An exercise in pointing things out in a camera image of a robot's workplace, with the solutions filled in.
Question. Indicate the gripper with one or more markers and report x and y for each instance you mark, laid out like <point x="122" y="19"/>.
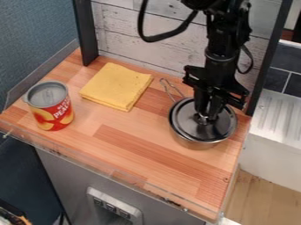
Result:
<point x="219" y="77"/>

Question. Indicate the silver pot lid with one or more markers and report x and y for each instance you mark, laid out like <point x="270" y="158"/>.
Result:
<point x="187" y="123"/>

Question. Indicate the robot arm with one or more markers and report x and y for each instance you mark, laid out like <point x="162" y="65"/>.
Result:
<point x="220" y="32"/>

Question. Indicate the silver pot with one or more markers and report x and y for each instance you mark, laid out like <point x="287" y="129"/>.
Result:
<point x="196" y="145"/>

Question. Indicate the yellow cloth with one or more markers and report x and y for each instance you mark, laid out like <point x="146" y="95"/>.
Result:
<point x="116" y="86"/>

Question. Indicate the red can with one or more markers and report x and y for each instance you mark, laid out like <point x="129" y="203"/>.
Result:
<point x="53" y="108"/>

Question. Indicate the black post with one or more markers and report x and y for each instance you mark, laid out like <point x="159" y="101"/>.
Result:
<point x="86" y="32"/>
<point x="268" y="55"/>

